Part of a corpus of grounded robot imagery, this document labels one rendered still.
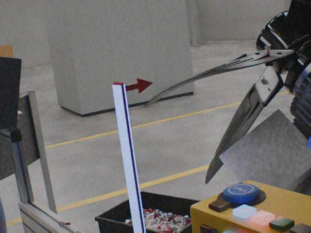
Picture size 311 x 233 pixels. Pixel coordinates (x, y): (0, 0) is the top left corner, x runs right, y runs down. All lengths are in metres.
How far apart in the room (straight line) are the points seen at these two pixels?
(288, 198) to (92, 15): 6.47
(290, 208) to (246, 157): 0.40
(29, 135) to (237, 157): 2.02
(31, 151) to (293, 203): 2.38
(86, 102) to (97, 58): 0.69
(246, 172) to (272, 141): 0.08
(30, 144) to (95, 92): 4.21
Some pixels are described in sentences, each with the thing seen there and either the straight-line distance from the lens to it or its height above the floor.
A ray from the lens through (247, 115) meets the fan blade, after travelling 1.02.
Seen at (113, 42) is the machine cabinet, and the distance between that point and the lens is 6.98.
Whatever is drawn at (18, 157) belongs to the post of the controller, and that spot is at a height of 0.99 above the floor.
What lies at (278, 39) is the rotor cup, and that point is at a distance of 0.95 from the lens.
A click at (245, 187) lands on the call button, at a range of 0.52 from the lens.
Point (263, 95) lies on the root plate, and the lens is 1.00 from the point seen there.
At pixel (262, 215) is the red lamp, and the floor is 1.08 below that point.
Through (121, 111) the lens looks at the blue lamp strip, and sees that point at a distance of 0.69.
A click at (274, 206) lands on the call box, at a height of 1.07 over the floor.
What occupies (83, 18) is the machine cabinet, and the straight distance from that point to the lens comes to 6.85.
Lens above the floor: 1.27
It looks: 12 degrees down
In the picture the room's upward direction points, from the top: 7 degrees counter-clockwise
